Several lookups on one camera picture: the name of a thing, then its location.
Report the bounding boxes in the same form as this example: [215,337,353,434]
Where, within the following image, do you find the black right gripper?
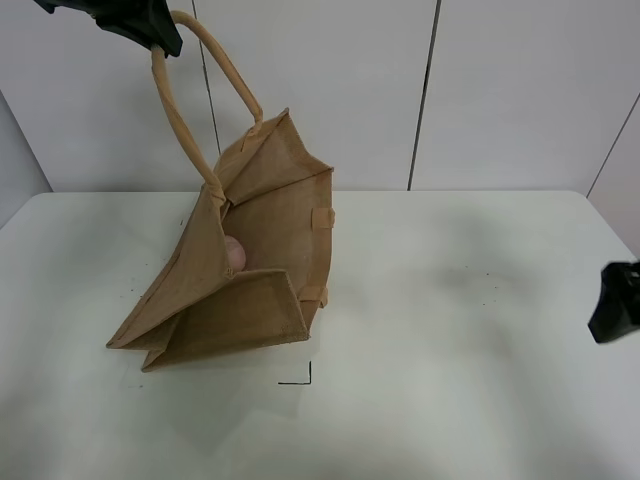
[588,262,639,344]

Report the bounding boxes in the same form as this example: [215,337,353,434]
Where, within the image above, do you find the brown linen tote bag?
[108,10,335,371]

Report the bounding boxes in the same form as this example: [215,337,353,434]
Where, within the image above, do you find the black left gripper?
[35,0,183,57]

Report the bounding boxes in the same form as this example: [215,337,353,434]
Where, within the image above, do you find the pink peach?
[225,235,247,272]

